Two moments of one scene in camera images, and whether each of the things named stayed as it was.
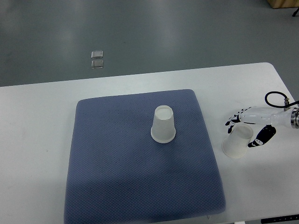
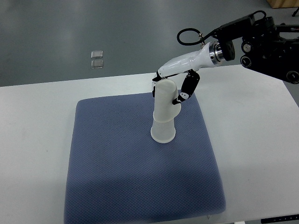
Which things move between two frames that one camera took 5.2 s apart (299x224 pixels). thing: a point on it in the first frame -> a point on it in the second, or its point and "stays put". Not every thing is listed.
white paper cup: x=235 y=144 -> x=166 y=92
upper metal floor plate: x=97 y=54 stays put
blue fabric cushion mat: x=117 y=174 stays put
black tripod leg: x=295 y=12 stays put
